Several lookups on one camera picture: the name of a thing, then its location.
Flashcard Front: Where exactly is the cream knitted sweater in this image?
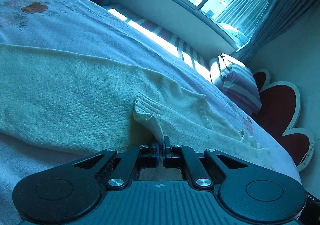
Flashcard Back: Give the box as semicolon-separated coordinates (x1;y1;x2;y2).
1;44;272;168

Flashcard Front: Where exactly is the red white scalloped headboard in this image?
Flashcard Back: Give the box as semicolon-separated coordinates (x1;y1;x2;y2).
252;69;315;172

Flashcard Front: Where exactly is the striped folded pillow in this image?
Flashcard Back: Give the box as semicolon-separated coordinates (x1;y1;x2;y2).
209;54;262;116

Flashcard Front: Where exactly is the striped mattress by window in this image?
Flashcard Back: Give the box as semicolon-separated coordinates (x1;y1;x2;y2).
104;4;212;82

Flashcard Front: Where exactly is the floral light bed sheet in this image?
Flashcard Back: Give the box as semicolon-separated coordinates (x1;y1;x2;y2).
1;0;300;224

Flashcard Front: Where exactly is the right blue curtain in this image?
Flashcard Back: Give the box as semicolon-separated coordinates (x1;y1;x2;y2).
231;0;319;64

